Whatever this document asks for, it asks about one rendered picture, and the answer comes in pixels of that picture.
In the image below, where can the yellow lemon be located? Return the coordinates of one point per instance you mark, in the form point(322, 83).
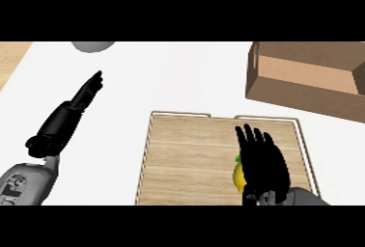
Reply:
point(238, 178)

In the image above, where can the cardboard box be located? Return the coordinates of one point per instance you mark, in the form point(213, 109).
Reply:
point(309, 80)

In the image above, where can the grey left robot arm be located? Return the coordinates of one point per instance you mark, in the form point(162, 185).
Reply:
point(25, 183)

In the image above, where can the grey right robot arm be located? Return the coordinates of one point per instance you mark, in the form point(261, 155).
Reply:
point(303, 197)

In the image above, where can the wooden tray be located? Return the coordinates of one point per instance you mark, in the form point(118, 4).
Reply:
point(199, 160)

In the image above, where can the pale wooden board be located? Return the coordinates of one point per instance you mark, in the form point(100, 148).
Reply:
point(10, 59)

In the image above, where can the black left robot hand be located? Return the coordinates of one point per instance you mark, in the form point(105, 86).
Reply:
point(60, 123)

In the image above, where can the grey round object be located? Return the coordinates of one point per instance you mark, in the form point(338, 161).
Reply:
point(91, 46)

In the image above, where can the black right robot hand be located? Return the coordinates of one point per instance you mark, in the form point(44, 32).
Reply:
point(263, 167)

